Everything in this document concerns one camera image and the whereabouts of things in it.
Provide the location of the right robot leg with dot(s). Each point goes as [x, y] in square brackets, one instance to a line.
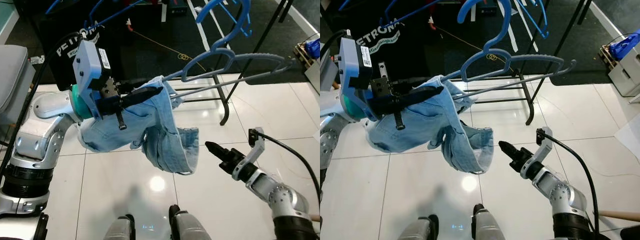
[492, 227]
[190, 227]

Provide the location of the dark grey door mat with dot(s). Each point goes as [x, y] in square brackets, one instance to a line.
[575, 79]
[270, 77]

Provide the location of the black metal clothes rack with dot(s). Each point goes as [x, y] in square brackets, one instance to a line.
[227, 107]
[533, 106]

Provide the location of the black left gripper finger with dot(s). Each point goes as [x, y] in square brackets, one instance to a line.
[135, 99]
[134, 86]
[410, 85]
[410, 100]

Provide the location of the white power strip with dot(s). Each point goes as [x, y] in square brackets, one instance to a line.
[37, 60]

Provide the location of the light blue denim shorts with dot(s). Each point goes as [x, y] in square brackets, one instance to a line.
[440, 130]
[150, 130]

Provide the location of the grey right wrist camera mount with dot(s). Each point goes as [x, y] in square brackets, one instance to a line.
[545, 147]
[257, 150]

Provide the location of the blue plastic bag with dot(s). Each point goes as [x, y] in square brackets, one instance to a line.
[627, 45]
[314, 47]

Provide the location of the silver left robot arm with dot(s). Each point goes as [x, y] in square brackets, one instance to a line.
[40, 145]
[332, 145]

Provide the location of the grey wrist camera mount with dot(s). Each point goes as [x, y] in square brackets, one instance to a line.
[352, 70]
[545, 147]
[257, 150]
[87, 70]

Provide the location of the small wooden pallet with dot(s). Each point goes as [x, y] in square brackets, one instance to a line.
[605, 57]
[301, 54]

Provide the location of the black round seat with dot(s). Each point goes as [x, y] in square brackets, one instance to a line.
[631, 234]

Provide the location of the grey upholstered stool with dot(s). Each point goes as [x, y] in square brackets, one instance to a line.
[12, 80]
[327, 75]

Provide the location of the robot leg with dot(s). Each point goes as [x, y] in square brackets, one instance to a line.
[190, 227]
[119, 230]
[419, 230]
[492, 227]

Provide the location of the grey plastic hanger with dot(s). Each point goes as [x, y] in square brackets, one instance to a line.
[535, 58]
[250, 56]

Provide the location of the black printed t-shirt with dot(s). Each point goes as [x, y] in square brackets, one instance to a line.
[57, 65]
[400, 55]

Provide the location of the wooden stick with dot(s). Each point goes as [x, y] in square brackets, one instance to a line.
[620, 216]

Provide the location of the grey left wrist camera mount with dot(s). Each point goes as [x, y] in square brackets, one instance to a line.
[352, 70]
[87, 70]

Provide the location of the left robot leg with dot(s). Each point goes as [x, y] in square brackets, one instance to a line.
[419, 230]
[119, 230]

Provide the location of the black box with red label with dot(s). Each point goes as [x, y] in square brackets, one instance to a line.
[176, 6]

